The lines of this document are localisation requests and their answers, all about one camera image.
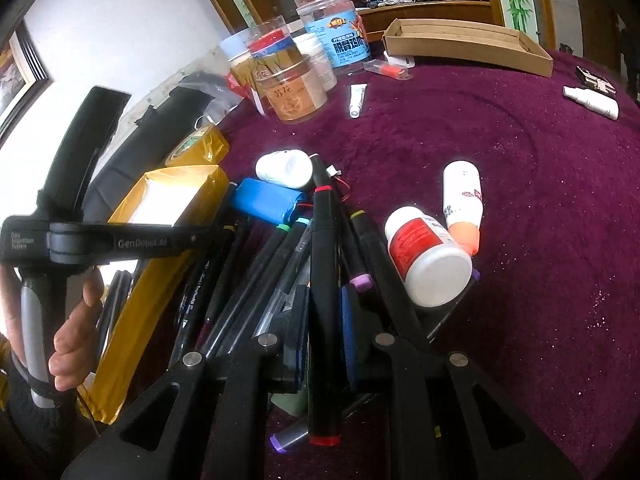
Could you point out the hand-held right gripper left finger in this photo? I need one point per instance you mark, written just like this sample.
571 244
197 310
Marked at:
297 340

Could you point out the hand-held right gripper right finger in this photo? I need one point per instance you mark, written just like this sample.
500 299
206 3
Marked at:
350 330

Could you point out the yellow taped box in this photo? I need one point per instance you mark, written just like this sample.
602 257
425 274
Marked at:
150 280

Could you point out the black marker red band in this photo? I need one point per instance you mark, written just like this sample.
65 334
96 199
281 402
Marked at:
322 285

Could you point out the black marker purple band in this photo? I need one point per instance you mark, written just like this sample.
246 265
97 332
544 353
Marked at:
352 250

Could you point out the black marker green band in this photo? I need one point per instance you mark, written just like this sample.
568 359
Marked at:
265 260

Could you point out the pile of pens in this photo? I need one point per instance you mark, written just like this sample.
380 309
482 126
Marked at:
235 280

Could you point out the white bottle red label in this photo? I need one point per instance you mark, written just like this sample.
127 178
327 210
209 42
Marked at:
420 245

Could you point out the white bottle orange cap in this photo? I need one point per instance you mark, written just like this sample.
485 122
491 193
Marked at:
462 190

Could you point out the person's left hand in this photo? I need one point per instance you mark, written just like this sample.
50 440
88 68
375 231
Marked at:
80 340

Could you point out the black leather chair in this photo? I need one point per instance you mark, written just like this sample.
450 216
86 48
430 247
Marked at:
150 130

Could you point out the yellow tape roll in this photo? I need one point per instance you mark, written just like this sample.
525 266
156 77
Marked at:
210 147

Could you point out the blue battery pack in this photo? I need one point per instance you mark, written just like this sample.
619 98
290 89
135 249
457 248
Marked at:
270 202

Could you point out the small white pill bottle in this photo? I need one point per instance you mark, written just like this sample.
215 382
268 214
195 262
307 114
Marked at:
280 167

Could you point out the clear plastic bag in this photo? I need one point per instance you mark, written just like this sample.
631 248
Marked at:
215 95

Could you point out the purple velvet tablecloth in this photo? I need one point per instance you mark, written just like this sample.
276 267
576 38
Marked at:
525 210

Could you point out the pale blue cup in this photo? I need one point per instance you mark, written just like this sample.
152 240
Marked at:
240 47

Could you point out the small white tube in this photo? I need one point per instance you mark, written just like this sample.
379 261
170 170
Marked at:
357 100

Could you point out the bundle of brown stick packets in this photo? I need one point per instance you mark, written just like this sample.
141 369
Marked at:
272 62

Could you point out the clear case orange insert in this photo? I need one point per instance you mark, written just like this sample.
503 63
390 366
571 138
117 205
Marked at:
390 70

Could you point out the white lid granule jar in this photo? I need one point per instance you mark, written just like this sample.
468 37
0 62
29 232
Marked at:
320 60

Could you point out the clear jar blue label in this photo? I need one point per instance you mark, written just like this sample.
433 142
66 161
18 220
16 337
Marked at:
345 45

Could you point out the cardboard tray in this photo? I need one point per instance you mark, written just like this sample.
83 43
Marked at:
500 60

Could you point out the white spray bottle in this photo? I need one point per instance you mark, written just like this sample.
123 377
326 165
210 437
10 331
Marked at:
595 104

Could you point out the small black silver box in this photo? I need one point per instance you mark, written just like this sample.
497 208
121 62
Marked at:
590 77

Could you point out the framed wall picture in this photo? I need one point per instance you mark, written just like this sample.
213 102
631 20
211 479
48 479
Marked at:
15 75

